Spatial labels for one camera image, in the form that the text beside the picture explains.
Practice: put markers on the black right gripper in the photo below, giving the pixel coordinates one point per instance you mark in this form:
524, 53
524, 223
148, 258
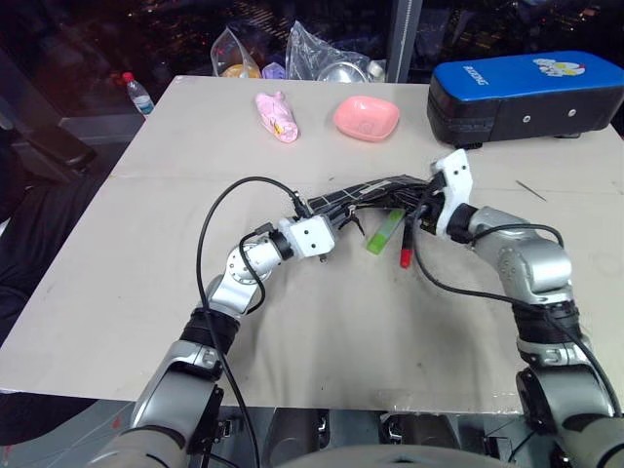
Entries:
433, 202

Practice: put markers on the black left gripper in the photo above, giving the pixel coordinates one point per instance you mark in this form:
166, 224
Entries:
340, 222

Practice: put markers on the black grid pouch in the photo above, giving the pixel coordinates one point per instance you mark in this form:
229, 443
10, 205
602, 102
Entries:
370, 192

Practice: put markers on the red marker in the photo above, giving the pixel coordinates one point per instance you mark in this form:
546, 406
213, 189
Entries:
405, 248

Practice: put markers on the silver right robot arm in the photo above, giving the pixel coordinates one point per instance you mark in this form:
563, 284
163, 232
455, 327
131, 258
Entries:
536, 263

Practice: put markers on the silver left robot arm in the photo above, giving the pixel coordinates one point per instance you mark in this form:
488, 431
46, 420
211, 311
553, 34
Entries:
229, 287

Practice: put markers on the green highlighter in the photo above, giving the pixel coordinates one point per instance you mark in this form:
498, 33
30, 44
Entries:
385, 233

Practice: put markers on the pink plush pouch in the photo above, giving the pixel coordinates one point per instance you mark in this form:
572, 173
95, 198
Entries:
277, 116

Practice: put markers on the pink plastic dish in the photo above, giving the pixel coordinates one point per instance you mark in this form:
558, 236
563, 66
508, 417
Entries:
366, 118

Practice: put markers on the thin dark stick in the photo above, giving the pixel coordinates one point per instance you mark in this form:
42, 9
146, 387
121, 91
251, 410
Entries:
531, 190

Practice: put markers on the blue and black boxing pad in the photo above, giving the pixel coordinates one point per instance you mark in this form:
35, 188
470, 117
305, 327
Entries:
521, 95

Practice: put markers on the clear plastic bag metal bowl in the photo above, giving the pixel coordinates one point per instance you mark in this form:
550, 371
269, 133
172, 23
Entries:
326, 58

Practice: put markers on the purple crumpled item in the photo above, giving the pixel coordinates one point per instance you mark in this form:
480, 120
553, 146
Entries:
273, 71

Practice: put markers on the clear plastic bag yellow contents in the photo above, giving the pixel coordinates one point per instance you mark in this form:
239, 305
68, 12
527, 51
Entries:
234, 56

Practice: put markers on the dark rounded shape under table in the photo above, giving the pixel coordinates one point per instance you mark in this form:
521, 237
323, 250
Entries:
429, 431
290, 436

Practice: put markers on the grey robot torso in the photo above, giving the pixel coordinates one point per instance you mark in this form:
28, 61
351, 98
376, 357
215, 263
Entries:
361, 457

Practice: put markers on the clear water bottle red cap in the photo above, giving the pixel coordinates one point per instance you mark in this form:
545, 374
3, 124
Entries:
138, 95

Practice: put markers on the dark grey chair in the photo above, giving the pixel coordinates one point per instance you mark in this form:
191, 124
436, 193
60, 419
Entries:
44, 141

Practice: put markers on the black cloth shape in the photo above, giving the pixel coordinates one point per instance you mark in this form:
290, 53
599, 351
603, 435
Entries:
34, 244

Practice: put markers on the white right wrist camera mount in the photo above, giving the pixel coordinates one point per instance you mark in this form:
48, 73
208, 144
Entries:
457, 183

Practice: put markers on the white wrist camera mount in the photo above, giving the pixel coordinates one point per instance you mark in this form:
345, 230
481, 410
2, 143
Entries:
457, 183
309, 237

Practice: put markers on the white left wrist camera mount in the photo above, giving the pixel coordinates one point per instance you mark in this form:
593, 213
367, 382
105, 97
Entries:
309, 237

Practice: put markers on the grey window frame post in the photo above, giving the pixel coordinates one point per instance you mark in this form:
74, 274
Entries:
402, 39

